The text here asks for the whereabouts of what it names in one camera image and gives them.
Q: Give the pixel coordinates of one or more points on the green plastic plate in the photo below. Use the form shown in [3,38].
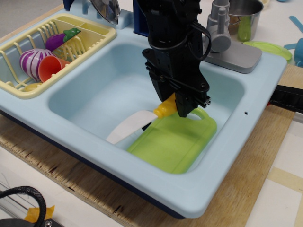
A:
[271,48]

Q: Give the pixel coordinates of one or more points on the yellow tape piece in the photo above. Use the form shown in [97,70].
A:
[33,214]

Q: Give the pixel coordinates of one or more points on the blue plastic utensil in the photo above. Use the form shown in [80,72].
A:
[297,23]

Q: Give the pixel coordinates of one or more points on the yellow handled white toy knife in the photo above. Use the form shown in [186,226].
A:
[140,119]

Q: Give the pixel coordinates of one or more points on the light blue toy sink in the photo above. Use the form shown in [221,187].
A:
[80,110]

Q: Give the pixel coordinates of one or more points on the purple white striped toy onion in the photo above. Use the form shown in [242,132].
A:
[31,59]

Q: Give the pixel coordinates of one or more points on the plywood base board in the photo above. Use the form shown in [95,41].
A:
[263,188]

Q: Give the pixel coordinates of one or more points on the purple toy eggplant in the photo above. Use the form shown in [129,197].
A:
[58,40]

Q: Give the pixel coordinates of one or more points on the green plastic cutting board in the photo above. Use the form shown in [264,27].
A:
[173,143]

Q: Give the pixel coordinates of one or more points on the dark blue plastic box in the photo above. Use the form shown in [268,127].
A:
[139,21]

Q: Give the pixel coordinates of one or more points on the stainless steel pot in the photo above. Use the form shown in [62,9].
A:
[244,16]

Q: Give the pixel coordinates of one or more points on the orange plastic cup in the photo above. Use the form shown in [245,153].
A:
[50,65]

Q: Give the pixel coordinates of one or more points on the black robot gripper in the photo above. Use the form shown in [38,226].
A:
[176,50]

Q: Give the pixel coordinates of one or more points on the black clamp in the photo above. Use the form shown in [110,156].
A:
[289,98]

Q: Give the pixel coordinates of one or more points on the steel pot lid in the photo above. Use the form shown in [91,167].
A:
[108,9]

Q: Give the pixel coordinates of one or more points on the grey toy faucet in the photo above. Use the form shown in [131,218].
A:
[224,51]

